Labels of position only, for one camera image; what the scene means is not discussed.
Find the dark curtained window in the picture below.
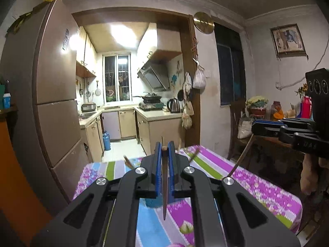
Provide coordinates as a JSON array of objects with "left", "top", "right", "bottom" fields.
[{"left": 214, "top": 23, "right": 246, "bottom": 106}]

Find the brown three-door refrigerator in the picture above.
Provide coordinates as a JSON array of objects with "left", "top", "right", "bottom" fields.
[{"left": 1, "top": 0, "right": 88, "bottom": 215}]

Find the green box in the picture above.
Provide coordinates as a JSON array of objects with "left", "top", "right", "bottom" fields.
[{"left": 0, "top": 85, "right": 5, "bottom": 109}]

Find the framed elephant picture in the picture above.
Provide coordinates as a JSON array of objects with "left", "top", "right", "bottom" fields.
[{"left": 270, "top": 23, "right": 308, "bottom": 59}]

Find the steel range hood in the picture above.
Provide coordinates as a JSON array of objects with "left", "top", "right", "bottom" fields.
[{"left": 137, "top": 63, "right": 170, "bottom": 91}]

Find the kitchen window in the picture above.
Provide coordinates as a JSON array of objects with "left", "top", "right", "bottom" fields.
[{"left": 103, "top": 54, "right": 132, "bottom": 103}]

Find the wooden chair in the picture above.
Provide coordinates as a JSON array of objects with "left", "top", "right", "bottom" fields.
[{"left": 227, "top": 100, "right": 250, "bottom": 160}]

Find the blue perforated utensil holder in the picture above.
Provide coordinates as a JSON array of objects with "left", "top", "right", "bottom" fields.
[{"left": 143, "top": 197, "right": 176, "bottom": 208}]

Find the blue white cup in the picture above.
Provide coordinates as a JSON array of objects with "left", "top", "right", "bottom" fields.
[{"left": 3, "top": 93, "right": 11, "bottom": 109}]

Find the hanging white plastic bag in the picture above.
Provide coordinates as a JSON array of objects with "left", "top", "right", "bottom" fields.
[{"left": 192, "top": 66, "right": 206, "bottom": 90}]

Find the red thermos bottle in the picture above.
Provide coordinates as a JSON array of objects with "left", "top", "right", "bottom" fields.
[{"left": 301, "top": 95, "right": 312, "bottom": 119}]

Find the stainless electric kettle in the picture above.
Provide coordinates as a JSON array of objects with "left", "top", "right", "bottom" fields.
[{"left": 167, "top": 98, "right": 181, "bottom": 113}]

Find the black wok on stove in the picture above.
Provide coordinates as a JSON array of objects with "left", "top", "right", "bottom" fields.
[{"left": 134, "top": 93, "right": 162, "bottom": 104}]

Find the floral striped tablecloth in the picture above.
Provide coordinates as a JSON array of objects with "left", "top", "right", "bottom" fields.
[{"left": 72, "top": 144, "right": 304, "bottom": 247}]

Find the blue water jug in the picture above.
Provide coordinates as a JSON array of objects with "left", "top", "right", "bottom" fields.
[{"left": 103, "top": 131, "right": 111, "bottom": 150}]

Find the person right hand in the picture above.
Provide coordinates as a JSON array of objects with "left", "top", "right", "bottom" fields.
[{"left": 300, "top": 153, "right": 319, "bottom": 195}]

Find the potted plant red pot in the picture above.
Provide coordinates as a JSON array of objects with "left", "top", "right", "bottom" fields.
[{"left": 246, "top": 95, "right": 268, "bottom": 119}]

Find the orange wooden cabinet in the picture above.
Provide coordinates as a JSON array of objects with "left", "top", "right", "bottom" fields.
[{"left": 1, "top": 111, "right": 51, "bottom": 246}]

